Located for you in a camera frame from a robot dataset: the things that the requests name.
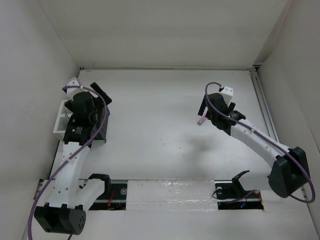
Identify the pink purple highlighter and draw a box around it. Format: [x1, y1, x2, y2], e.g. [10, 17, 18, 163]
[197, 109, 208, 126]

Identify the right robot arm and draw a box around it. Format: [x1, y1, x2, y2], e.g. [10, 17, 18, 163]
[198, 92, 313, 198]

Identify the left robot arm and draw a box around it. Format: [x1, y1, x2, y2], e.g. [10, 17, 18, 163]
[29, 78, 112, 235]

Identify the white slotted container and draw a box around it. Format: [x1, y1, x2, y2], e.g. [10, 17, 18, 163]
[53, 100, 73, 141]

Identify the black slotted container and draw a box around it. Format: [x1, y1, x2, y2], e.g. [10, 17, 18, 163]
[93, 109, 110, 143]

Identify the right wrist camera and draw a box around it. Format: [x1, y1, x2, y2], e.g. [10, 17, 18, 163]
[218, 86, 234, 106]

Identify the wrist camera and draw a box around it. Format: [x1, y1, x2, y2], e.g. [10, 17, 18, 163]
[62, 77, 83, 99]
[218, 86, 234, 106]

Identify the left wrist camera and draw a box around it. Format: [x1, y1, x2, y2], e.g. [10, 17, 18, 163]
[62, 77, 83, 99]

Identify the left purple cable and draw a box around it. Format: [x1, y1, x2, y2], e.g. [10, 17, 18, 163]
[27, 84, 111, 240]

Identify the purple cable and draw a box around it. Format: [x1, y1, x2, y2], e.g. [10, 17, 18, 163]
[27, 84, 111, 240]
[204, 81, 316, 204]

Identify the aluminium rail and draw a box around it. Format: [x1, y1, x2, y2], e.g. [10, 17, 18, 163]
[248, 65, 279, 142]

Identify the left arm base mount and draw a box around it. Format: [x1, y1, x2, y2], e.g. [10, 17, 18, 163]
[89, 180, 128, 211]

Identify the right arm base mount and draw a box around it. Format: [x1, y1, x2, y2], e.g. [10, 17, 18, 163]
[212, 170, 264, 210]

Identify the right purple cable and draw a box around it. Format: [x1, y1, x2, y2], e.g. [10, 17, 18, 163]
[204, 81, 316, 204]

